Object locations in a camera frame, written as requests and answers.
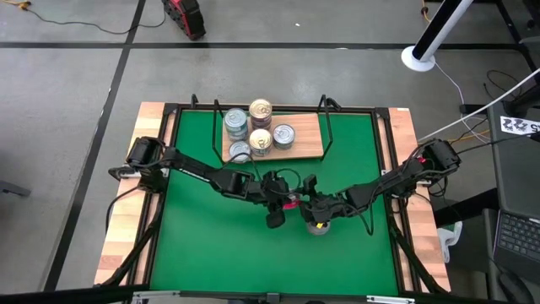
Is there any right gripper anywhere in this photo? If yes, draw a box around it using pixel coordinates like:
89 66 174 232
301 192 341 229

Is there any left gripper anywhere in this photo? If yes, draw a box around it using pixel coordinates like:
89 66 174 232
261 171 299 208

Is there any green label tuna can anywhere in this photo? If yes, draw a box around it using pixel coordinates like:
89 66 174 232
272 123 296 150

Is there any wooden shelf board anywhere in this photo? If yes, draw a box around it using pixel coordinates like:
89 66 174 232
221 111 326 164

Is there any white tower fan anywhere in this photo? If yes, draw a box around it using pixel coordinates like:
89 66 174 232
400 0 476 73

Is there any black laptop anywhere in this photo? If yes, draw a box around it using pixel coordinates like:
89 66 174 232
492 209 540 282

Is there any grey desk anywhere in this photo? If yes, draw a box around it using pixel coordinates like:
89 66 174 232
487 35 540 304

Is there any red black floor device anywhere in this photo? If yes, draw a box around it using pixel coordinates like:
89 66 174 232
161 0 208 42

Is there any white printed paper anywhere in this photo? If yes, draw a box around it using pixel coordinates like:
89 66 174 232
499 115 540 137

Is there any grey chair leg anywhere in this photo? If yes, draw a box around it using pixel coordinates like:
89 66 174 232
0 179 33 198

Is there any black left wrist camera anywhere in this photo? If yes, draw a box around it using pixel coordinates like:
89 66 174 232
265 209 287 230

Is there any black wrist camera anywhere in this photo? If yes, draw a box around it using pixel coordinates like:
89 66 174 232
265 209 287 230
302 174 318 195

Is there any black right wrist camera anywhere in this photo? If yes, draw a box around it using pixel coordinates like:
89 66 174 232
302 174 318 195

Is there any black metal shelf bracket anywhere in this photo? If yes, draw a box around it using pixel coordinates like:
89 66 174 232
316 94 343 161
213 97 227 164

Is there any black metal table frame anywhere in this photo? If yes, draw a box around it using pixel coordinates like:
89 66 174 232
94 100 451 296

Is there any silver metal bracket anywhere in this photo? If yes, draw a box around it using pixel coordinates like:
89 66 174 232
365 295 417 304
131 290 181 304

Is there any thin white cable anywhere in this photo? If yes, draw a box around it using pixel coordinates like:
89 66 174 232
433 61 493 144

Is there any thick white cable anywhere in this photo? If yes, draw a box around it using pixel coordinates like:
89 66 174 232
417 67 540 143

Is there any black looped floor cable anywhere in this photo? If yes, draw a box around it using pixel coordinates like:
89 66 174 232
483 69 527 102

